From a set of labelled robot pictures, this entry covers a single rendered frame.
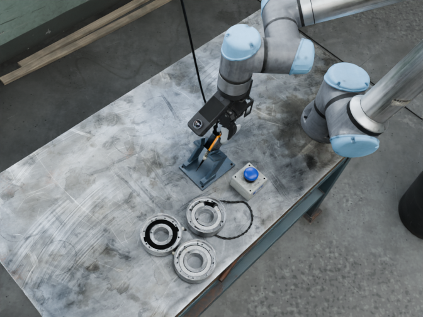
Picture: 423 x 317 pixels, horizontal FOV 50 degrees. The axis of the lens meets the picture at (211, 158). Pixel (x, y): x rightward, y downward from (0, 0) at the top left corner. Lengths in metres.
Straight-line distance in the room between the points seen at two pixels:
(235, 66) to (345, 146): 0.40
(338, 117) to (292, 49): 0.31
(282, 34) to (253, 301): 1.28
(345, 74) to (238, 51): 0.44
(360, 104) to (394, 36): 2.00
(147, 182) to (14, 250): 0.37
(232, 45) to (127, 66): 1.72
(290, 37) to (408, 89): 0.30
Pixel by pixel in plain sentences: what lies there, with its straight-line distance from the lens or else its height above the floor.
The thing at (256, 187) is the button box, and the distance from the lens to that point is 1.24.
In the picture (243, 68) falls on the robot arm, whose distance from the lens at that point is 0.97.
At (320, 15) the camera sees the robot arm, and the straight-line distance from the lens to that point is 1.08.
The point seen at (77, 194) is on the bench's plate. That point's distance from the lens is 1.28.
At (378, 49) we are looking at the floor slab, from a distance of 3.04.
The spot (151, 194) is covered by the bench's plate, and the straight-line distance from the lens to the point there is 1.26.
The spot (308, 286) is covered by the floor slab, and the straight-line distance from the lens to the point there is 2.09.
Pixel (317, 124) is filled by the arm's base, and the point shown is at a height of 0.86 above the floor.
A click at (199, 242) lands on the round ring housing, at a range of 1.17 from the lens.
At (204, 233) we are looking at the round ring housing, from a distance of 1.18.
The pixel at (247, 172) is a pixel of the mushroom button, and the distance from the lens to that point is 1.22.
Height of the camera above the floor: 1.92
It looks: 58 degrees down
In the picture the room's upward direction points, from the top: 10 degrees clockwise
